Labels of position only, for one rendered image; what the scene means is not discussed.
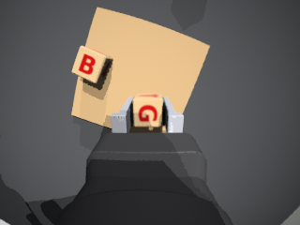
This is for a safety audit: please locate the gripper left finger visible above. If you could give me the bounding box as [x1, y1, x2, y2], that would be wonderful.
[111, 97, 134, 133]

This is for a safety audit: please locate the wooden letter block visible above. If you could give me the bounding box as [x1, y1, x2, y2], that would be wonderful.
[72, 46, 113, 83]
[132, 94, 163, 127]

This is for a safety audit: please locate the tan flat mat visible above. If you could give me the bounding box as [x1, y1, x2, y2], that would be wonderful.
[71, 7, 210, 128]

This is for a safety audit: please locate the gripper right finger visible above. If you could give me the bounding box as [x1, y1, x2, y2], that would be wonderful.
[162, 97, 184, 133]

